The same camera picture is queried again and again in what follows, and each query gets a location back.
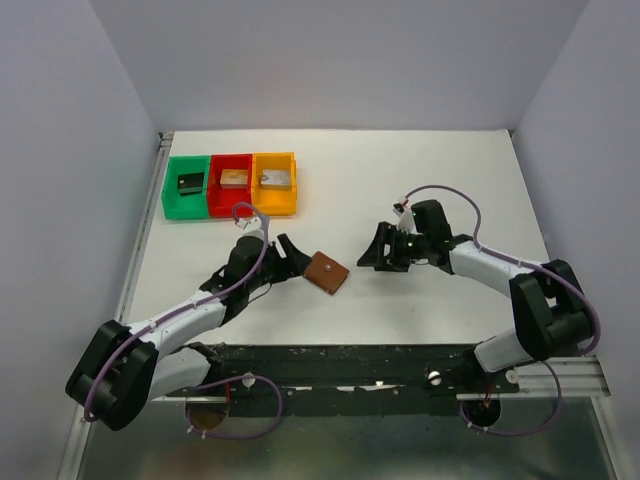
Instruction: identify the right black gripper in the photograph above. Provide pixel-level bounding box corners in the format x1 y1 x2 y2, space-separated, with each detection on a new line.
356 221 430 273

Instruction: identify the black card in green bin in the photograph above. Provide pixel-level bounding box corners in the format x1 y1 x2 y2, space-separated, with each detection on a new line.
177 172 205 196

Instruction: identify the brown leather card holder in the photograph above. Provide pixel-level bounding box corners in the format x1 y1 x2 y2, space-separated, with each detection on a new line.
303 251 350 295

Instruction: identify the gold card in red bin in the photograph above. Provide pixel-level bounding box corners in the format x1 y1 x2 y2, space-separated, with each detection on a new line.
219 169 248 189

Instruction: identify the silver card in yellow bin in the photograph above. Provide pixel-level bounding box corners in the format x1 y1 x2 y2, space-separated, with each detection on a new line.
260 169 291 189

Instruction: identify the green plastic bin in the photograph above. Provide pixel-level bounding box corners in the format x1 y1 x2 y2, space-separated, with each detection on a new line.
161 155 210 220

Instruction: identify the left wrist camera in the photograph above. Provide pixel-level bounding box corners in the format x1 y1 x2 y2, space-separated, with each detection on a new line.
235 216 270 240

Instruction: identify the red plastic bin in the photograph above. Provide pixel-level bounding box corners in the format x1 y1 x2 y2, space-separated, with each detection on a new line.
206 153 253 218

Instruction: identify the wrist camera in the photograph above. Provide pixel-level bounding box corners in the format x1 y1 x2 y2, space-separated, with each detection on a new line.
235 216 270 240
393 200 415 233

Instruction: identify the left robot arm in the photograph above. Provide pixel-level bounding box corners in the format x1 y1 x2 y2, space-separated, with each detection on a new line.
65 234 312 431

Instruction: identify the yellow plastic bin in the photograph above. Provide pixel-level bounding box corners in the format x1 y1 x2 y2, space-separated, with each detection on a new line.
251 152 298 216

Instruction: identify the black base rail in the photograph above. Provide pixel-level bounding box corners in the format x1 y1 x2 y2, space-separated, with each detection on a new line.
169 344 522 418

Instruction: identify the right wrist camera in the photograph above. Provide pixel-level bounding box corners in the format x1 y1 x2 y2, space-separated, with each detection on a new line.
393 200 415 233

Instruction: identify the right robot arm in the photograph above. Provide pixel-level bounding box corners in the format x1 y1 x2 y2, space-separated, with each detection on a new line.
357 200 596 392

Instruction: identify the aluminium frame rail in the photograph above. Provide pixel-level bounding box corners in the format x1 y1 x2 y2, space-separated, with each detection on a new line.
56 131 175 479

